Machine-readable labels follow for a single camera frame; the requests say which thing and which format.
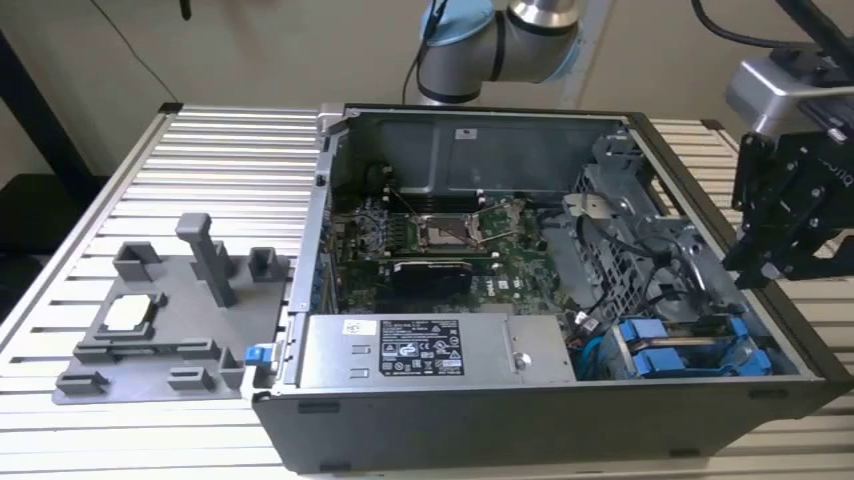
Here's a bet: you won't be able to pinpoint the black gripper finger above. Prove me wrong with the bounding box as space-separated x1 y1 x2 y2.
731 132 782 237
723 199 854 291

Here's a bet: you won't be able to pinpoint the black disk wire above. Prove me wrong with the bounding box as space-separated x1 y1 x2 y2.
576 212 699 321
659 232 713 326

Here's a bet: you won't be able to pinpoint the perforated metal drive cage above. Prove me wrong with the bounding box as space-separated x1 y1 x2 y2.
543 134 749 321

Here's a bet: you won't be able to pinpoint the grey metal shroud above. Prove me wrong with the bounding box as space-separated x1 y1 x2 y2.
379 119 576 195

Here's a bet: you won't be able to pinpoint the green motherboard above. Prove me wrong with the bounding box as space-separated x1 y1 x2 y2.
331 197 575 317

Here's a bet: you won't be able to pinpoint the metal socket cover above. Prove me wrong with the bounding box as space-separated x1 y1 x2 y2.
468 196 530 237

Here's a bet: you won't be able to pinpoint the CPU socket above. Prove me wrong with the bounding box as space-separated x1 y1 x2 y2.
412 212 483 250

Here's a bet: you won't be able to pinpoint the black graphics card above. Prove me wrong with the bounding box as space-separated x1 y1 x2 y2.
390 258 475 301

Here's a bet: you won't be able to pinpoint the black open PC case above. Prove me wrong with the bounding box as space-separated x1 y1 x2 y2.
250 102 854 474

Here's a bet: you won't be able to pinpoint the silver power supply unit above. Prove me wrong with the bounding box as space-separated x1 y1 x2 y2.
296 313 576 390

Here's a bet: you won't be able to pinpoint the grey parts rack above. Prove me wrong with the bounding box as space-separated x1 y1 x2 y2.
51 212 296 405

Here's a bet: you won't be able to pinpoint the silver CPU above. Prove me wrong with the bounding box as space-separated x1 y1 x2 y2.
99 295 162 332

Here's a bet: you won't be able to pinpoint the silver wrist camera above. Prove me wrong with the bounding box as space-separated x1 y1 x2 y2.
725 47 854 135

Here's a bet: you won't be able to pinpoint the silver metal bracket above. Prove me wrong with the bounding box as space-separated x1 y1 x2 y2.
562 192 635 219

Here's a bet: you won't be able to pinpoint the thick black camera cable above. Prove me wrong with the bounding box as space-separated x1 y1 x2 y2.
690 0 813 52

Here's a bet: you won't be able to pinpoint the black connector coloured wires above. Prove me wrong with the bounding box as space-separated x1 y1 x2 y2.
563 308 606 346

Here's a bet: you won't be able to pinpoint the blue data cable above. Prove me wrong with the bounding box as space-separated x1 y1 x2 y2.
575 332 606 382

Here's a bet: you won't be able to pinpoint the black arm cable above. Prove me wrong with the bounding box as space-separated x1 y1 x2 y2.
399 0 442 104

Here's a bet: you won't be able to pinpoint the thin black wall cable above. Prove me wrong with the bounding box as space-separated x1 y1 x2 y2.
88 0 180 104

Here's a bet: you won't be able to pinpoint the black metal post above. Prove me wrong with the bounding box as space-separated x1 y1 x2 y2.
0 28 93 182

